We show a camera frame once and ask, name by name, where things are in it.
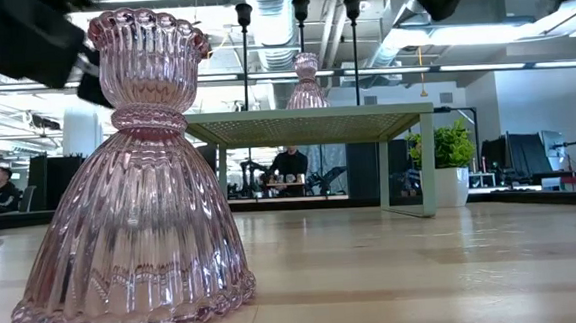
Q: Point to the pink ribbed glass candle holder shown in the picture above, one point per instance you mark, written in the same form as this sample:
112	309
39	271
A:
307	92
137	231

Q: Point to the black partition panel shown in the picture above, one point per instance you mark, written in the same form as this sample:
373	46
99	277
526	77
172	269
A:
363	169

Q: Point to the small green plant white pot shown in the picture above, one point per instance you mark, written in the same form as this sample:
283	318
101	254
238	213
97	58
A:
447	147

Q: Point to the black computer monitor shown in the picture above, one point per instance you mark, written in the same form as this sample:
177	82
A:
518	155

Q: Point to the black cabinet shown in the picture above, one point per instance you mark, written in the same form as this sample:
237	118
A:
56	180

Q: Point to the black metal table frame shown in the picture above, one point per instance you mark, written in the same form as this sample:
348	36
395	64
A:
121	213

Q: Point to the green perforated metal shelf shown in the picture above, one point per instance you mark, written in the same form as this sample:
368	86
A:
311	125

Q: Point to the silver monitor on arm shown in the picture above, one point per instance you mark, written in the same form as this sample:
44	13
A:
552	147

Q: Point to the tall black candlestick holder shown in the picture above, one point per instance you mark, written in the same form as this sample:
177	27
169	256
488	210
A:
300	8
352	7
243	14

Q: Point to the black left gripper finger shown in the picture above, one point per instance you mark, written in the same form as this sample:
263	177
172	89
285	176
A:
94	83
14	33

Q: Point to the white round column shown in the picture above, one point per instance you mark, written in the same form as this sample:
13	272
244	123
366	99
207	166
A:
81	134

